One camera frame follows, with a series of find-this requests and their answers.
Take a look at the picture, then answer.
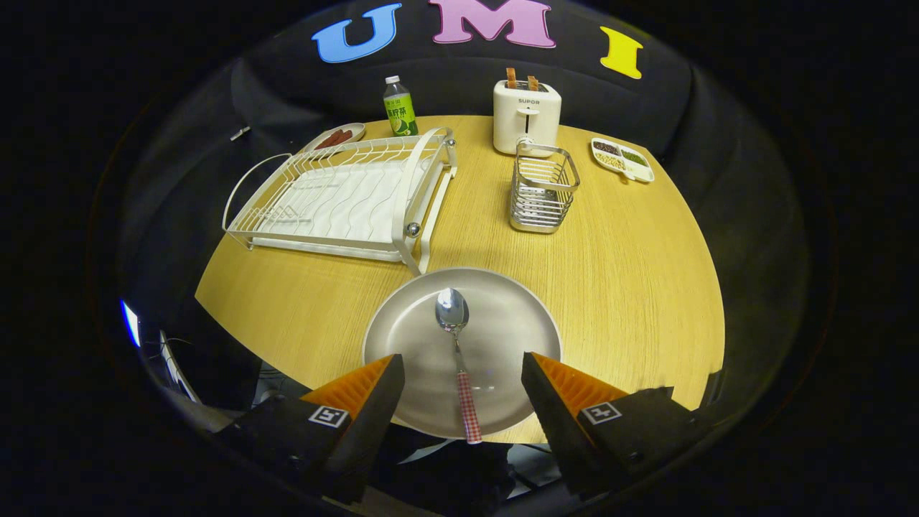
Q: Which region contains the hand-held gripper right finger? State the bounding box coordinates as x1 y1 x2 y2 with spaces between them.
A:
521 352 709 500

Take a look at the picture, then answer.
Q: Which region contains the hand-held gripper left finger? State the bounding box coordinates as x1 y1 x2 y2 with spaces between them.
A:
215 353 406 504

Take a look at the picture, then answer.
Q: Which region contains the round white plate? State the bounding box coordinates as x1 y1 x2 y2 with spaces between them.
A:
361 267 563 440

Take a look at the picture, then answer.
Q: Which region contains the checkered handle metal spoon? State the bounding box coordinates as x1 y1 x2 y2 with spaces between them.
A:
435 287 483 444

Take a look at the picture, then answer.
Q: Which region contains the metal wire basket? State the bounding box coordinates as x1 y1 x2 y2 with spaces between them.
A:
510 139 581 234

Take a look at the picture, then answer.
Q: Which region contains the white wire dish rack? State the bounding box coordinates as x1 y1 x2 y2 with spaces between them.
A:
223 128 458 276

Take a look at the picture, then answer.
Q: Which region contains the small oval white dish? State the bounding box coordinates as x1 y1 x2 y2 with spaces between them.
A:
300 122 366 154

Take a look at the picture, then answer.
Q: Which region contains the bright screen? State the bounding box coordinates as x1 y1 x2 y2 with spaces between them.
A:
121 300 141 349

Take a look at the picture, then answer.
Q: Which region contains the divided white snack tray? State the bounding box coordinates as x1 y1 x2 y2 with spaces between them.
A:
590 137 656 183

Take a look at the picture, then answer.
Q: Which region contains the white toaster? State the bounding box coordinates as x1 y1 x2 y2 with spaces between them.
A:
493 79 562 157

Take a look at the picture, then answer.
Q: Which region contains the green label drink bottle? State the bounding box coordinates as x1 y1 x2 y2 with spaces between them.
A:
383 75 419 137

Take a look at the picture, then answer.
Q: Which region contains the black backdrop cloth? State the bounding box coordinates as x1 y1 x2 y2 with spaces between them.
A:
118 0 812 403

